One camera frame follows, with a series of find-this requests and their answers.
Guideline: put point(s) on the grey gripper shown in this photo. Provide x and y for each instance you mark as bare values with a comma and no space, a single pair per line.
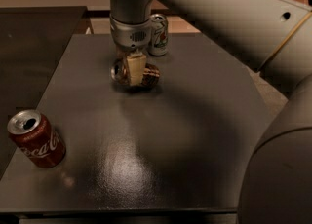
131,35

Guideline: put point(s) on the orange LaCroix can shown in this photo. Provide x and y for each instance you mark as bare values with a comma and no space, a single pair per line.
150,77

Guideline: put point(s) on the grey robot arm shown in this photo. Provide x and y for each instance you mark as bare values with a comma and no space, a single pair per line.
273,38

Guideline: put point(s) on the white green 7up can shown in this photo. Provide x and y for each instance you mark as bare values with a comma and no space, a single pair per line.
159,35

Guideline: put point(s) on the red Coca-Cola can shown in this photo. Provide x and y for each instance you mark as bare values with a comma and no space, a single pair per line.
36,138

